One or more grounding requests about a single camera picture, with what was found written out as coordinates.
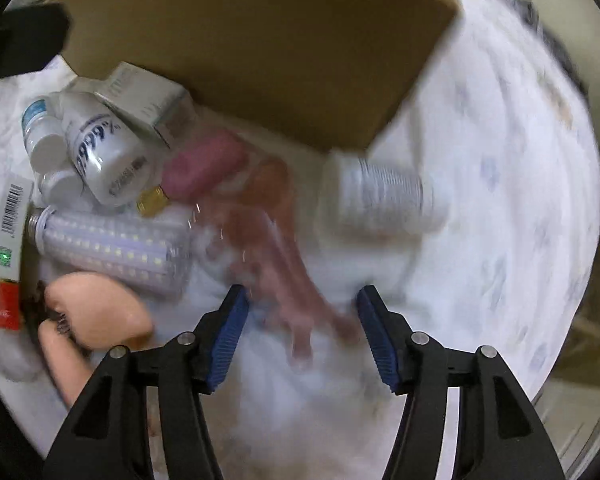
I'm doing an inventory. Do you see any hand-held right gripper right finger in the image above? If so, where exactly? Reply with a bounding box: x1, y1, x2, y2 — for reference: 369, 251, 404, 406
356, 285, 566, 480

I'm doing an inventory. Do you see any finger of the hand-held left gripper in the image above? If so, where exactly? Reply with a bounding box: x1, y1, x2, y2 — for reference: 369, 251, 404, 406
0, 2, 73, 86

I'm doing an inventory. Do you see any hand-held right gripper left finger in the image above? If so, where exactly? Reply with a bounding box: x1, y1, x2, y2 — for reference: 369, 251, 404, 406
42, 284, 251, 480

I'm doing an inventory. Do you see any small bottle with blue label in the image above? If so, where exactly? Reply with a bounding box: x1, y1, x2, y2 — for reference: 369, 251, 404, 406
21, 96, 66, 171

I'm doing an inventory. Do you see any pink rubbery toy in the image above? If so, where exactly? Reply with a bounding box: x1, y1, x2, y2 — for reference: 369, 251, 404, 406
215, 155, 361, 361

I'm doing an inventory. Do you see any white green medicine box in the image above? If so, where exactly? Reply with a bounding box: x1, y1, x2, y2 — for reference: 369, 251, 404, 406
62, 61, 197, 150

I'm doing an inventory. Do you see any white bottle with blue print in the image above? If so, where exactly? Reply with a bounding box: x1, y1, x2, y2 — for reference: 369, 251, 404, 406
62, 92, 168, 208

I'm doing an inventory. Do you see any white corn light bulb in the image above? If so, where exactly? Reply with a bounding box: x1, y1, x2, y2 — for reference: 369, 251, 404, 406
26, 207, 193, 297

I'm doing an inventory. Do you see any white plastic jar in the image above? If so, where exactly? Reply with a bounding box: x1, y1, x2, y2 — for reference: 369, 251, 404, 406
320, 152, 448, 238

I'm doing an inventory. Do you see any small white bottle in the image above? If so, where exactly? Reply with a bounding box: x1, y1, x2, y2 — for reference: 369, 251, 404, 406
36, 167, 86, 206

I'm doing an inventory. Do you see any white red box with barcode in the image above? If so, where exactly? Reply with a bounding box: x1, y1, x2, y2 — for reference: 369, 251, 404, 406
0, 176, 35, 332

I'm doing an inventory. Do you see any brown cardboard box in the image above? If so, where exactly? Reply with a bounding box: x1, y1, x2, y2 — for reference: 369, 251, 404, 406
10, 0, 463, 156

